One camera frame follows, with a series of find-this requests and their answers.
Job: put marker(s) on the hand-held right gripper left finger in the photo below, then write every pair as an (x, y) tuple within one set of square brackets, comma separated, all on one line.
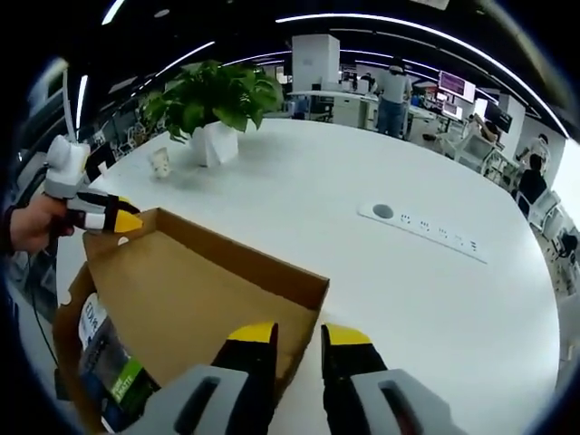
[(244, 376)]

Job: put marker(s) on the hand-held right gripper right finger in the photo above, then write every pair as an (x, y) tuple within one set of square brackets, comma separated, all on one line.
[(349, 376)]

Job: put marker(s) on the pink screen monitor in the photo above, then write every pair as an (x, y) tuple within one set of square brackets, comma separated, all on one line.
[(457, 86)]

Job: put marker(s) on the dark green printed packet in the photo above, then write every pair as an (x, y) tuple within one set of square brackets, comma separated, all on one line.
[(131, 389)]

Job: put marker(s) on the curved ceiling light strip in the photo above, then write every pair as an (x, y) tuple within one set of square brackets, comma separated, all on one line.
[(430, 29)]

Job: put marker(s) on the brown cardboard shoe box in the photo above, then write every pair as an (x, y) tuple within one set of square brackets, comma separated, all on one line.
[(190, 290)]

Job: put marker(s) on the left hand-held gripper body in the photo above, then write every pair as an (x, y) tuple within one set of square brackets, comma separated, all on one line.
[(63, 167)]

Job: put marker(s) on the white table socket panel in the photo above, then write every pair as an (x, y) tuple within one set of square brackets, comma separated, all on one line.
[(421, 224)]

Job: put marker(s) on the black wristband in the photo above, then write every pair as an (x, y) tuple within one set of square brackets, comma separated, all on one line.
[(8, 231)]

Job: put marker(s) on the green plant in white pot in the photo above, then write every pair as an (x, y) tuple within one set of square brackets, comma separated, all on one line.
[(213, 95)]

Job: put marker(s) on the patterned paper cup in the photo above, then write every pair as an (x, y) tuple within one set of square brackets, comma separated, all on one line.
[(161, 163)]

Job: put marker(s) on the white office chair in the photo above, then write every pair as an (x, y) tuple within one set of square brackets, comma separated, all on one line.
[(541, 210), (473, 147)]

